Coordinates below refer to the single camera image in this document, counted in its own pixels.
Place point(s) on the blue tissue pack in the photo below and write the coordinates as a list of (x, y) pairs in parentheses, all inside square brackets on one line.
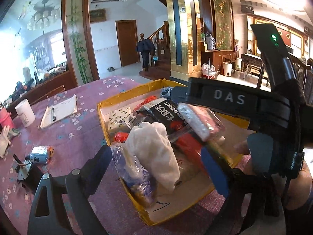
[(137, 176)]

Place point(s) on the black pen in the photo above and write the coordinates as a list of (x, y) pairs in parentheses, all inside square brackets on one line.
[(53, 113)]

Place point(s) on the white cotton glove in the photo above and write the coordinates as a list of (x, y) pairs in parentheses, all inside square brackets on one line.
[(4, 142)]

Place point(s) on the blue knit cloth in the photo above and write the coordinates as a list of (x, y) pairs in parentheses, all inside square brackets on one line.
[(166, 91)]

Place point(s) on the white round bin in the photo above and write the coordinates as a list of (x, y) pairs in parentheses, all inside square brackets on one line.
[(226, 68)]

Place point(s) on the white notebook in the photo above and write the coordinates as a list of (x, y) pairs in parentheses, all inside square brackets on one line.
[(61, 111)]

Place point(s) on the grey thermos jug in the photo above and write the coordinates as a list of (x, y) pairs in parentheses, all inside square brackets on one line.
[(209, 41)]

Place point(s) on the small framed wall picture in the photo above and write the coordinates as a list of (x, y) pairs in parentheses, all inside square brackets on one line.
[(97, 15)]

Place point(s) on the black foil bag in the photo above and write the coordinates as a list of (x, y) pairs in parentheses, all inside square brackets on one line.
[(168, 117)]

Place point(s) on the purple floral tablecloth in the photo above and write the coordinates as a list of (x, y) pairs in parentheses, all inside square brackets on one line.
[(73, 139)]

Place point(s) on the person's right forearm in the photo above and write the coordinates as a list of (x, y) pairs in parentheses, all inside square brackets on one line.
[(303, 186)]

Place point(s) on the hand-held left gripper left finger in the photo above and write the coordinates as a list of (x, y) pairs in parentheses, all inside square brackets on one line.
[(101, 159)]

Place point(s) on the red and white bucket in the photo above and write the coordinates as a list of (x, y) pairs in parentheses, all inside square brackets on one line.
[(208, 73)]

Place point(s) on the wooden cabinet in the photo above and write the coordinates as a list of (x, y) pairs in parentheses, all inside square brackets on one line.
[(220, 58)]

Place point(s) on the landscape painting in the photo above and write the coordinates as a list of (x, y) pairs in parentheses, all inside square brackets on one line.
[(222, 17)]

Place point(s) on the wooden door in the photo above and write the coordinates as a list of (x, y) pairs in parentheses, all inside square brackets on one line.
[(127, 42)]

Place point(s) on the bamboo painted panel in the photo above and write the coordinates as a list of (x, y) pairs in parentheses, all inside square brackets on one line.
[(79, 29)]

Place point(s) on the white plastic jar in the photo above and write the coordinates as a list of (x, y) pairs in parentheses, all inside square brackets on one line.
[(25, 113)]

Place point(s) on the person's right hand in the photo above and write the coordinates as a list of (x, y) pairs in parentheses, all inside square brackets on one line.
[(242, 146)]

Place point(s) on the white printed tissue pack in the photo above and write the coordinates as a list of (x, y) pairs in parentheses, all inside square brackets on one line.
[(119, 117)]

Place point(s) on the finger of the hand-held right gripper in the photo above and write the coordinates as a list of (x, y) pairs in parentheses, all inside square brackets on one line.
[(179, 94)]

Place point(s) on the pink cup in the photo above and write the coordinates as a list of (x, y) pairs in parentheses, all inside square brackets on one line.
[(5, 118)]

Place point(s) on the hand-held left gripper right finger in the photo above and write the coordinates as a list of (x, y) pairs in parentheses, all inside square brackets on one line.
[(215, 173)]

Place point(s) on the pink packet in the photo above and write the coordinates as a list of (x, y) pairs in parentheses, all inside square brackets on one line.
[(200, 120)]

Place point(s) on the yellow cardboard box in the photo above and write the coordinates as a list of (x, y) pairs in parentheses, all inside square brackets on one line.
[(104, 120)]

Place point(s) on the wooden sideboard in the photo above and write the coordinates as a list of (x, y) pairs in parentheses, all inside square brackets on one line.
[(49, 83)]

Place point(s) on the gold pillar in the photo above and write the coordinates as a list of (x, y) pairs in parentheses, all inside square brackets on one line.
[(182, 29)]

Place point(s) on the large wall mirror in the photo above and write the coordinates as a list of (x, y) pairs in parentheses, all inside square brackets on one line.
[(31, 41)]

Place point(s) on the grey cloth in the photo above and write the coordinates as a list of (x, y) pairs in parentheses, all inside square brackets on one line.
[(14, 132)]

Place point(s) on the black electric motor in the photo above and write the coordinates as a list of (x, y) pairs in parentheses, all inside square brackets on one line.
[(23, 172)]

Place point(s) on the white cloth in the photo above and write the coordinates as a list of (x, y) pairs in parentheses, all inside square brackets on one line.
[(151, 146)]

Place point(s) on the wooden stair railing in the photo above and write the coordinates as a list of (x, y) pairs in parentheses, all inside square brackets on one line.
[(160, 41)]

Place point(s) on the red plastic packet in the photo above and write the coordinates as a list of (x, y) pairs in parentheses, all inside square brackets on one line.
[(189, 148)]

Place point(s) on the dark hanging coat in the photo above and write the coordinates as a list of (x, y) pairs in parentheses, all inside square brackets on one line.
[(144, 49)]

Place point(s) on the metal pet bowl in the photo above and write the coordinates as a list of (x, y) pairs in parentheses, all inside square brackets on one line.
[(111, 69)]

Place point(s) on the blue wrapped battery pack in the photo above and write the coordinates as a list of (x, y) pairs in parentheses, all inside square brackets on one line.
[(40, 154)]

